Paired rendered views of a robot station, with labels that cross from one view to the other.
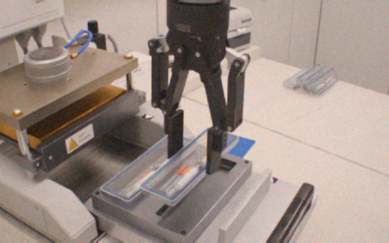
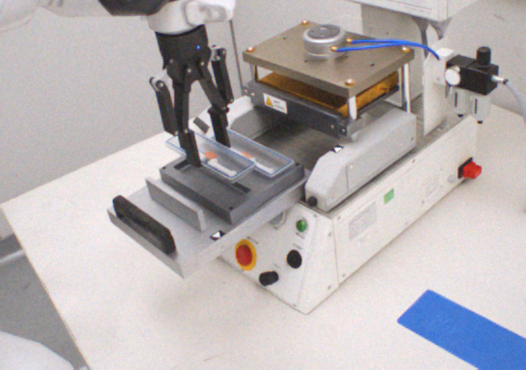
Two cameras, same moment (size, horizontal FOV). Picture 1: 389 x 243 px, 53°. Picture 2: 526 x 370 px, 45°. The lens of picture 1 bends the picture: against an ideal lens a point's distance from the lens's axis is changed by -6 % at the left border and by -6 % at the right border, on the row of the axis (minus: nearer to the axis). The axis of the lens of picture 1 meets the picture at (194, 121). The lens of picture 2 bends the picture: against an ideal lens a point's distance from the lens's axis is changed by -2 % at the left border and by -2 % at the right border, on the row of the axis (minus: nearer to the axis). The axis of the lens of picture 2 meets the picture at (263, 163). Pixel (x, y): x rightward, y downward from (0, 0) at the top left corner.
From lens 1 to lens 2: 1.23 m
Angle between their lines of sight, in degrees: 89
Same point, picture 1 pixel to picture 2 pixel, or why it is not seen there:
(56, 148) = (257, 92)
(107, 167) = (312, 157)
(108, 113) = (301, 108)
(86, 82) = (294, 69)
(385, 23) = not seen: outside the picture
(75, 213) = not seen: hidden behind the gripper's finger
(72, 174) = (307, 139)
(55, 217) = not seen: hidden behind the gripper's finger
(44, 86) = (295, 52)
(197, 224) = (168, 174)
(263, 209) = (179, 223)
